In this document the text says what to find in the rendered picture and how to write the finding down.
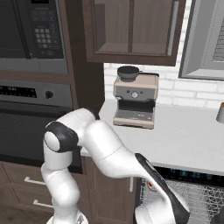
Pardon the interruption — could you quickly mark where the grey wire dishwasher rack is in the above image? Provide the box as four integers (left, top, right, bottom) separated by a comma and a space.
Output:
139, 178, 224, 224

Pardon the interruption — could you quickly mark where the dark wood wall cupboard door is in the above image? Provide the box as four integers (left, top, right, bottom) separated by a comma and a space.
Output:
81, 0, 186, 67

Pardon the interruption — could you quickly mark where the black and steel microwave oven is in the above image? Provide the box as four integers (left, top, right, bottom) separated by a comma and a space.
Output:
0, 0, 70, 74

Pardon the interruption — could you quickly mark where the short silver cupboard handle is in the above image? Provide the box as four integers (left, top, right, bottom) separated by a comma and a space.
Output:
129, 176, 135, 193

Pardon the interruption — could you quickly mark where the beige espresso coffee machine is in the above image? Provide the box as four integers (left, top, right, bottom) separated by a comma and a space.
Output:
112, 65, 160, 130

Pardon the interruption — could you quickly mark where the steel built-in oven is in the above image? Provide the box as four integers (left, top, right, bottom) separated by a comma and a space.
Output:
0, 78, 84, 175

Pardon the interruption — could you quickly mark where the black oven knob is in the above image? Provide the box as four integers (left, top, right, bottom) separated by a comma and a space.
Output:
44, 89, 54, 100

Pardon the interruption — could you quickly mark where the silver drawer handle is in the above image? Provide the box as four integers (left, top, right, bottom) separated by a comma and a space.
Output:
32, 199, 55, 209
24, 176, 47, 186

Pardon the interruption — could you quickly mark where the grey framed window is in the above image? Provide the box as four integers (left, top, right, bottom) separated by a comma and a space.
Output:
178, 0, 224, 81

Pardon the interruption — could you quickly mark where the grey cup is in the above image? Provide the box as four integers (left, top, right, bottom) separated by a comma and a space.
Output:
215, 101, 224, 124

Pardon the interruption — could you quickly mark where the dark wood base cupboard door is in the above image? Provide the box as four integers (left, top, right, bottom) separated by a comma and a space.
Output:
84, 157, 138, 224

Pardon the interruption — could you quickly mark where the silver cupboard door handle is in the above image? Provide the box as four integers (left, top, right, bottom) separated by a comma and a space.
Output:
166, 0, 179, 57

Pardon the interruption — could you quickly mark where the dark wood drawer front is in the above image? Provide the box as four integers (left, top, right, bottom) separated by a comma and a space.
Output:
10, 186, 56, 217
0, 161, 49, 196

